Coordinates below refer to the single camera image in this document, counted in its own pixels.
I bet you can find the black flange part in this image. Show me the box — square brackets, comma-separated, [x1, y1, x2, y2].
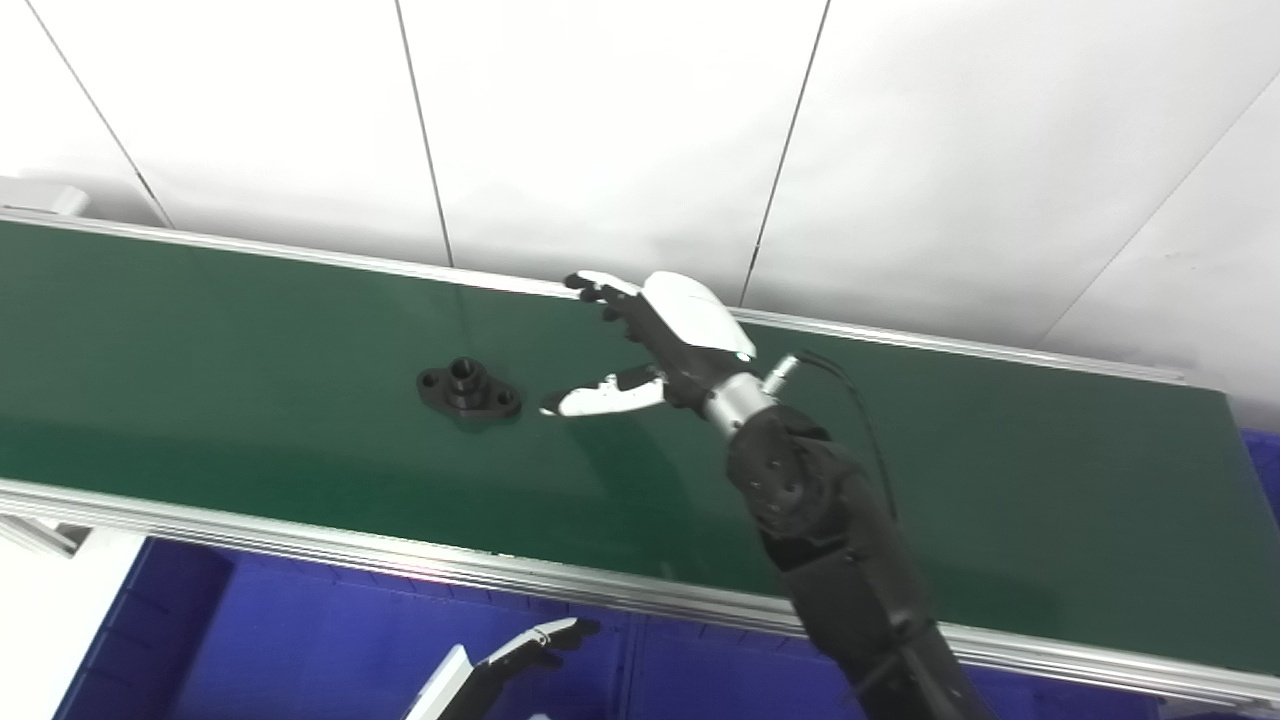
[416, 357, 523, 425]

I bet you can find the green conveyor belt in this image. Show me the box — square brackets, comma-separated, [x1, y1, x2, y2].
[0, 178, 1280, 711]
[0, 220, 1280, 676]

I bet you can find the blue plastic bin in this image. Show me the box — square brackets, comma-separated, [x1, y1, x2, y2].
[620, 615, 1241, 720]
[1240, 428, 1280, 531]
[55, 538, 641, 720]

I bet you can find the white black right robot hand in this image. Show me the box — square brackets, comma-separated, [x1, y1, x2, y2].
[540, 270, 758, 419]

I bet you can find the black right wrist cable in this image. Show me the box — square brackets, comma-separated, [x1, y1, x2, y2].
[765, 350, 901, 521]

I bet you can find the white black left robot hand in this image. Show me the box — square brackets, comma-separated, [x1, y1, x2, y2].
[405, 617, 601, 720]

